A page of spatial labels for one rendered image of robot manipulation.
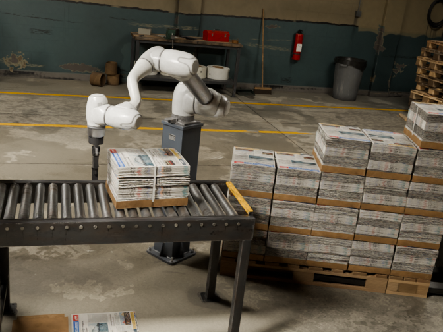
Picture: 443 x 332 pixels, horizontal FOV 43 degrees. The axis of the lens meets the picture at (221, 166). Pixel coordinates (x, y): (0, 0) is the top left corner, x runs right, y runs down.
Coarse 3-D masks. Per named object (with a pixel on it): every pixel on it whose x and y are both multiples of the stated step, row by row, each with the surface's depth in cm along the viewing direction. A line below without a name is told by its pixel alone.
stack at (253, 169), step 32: (256, 160) 369; (288, 160) 376; (288, 192) 364; (320, 192) 364; (352, 192) 363; (384, 192) 363; (288, 224) 372; (320, 224) 372; (352, 224) 369; (384, 224) 370; (224, 256) 383; (288, 256) 379; (320, 256) 379; (352, 256) 378; (384, 256) 377; (352, 288) 385; (384, 288) 385
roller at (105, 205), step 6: (102, 186) 304; (102, 192) 297; (102, 198) 290; (108, 198) 293; (102, 204) 284; (108, 204) 284; (102, 210) 278; (108, 210) 276; (102, 216) 273; (108, 216) 270
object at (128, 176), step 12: (108, 156) 292; (120, 156) 284; (132, 156) 287; (108, 168) 296; (120, 168) 270; (132, 168) 272; (144, 168) 275; (108, 180) 297; (120, 180) 273; (132, 180) 275; (144, 180) 278; (120, 192) 275; (132, 192) 278; (144, 192) 280
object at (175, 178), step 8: (152, 152) 297; (160, 152) 298; (168, 152) 298; (176, 152) 300; (160, 160) 286; (168, 160) 287; (176, 160) 288; (184, 160) 290; (168, 168) 279; (176, 168) 281; (184, 168) 283; (168, 176) 281; (176, 176) 283; (184, 176) 284; (160, 184) 281; (168, 184) 283; (176, 184) 284; (184, 184) 286; (160, 192) 284; (168, 192) 285; (176, 192) 287; (184, 192) 288
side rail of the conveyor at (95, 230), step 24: (192, 216) 280; (216, 216) 283; (240, 216) 286; (0, 240) 253; (24, 240) 256; (48, 240) 259; (72, 240) 263; (96, 240) 266; (120, 240) 269; (144, 240) 273; (168, 240) 276; (192, 240) 280; (216, 240) 284
